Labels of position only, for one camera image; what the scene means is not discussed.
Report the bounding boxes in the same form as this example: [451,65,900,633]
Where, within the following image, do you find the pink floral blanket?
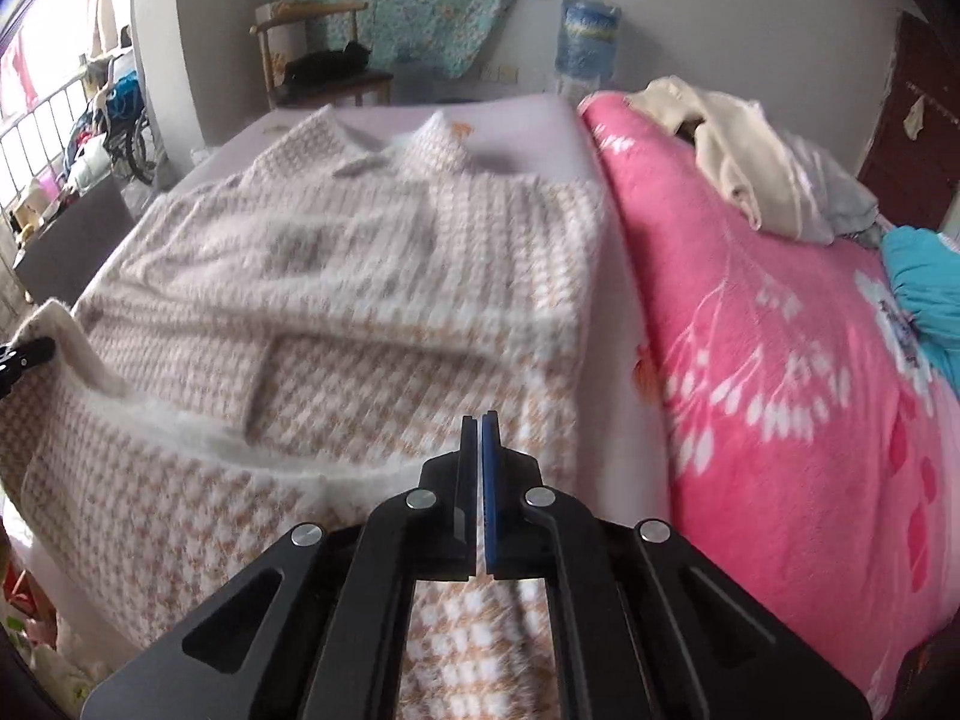
[577,90,960,720]

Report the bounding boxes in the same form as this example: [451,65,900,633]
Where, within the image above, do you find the black clothing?
[283,41,374,87]

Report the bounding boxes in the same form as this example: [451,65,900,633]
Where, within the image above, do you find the metal window railing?
[0,75,98,241]

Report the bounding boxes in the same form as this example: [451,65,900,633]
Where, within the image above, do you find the blue water jug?
[555,0,623,83]

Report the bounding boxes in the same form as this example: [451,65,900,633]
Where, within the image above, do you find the wheelchair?
[97,71,158,185]

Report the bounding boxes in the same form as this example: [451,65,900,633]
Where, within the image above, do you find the beige white houndstooth coat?
[0,106,612,720]

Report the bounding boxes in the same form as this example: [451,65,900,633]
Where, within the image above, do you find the dark board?
[11,180,136,305]

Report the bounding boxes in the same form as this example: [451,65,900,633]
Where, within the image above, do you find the wooden chair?
[250,0,395,113]

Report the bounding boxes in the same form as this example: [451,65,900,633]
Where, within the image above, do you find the teal floral hanging cloth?
[262,0,548,80]

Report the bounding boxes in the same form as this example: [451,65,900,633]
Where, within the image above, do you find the beige clothes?
[626,75,818,241]

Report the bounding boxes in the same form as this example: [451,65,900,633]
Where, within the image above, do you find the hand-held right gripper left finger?
[79,414,481,720]

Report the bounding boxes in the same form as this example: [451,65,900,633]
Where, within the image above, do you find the dark red door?
[859,11,960,233]

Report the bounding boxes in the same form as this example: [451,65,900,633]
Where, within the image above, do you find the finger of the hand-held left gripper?
[0,336,57,398]

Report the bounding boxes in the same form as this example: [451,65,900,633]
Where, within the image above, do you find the hanging pink garment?
[0,30,38,113]

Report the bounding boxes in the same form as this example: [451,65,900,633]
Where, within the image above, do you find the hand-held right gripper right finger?
[480,411,875,720]

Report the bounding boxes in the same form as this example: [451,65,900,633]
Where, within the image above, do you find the grey cloth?
[780,139,882,245]

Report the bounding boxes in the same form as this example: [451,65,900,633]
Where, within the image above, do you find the hanging beige garment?
[82,0,117,61]

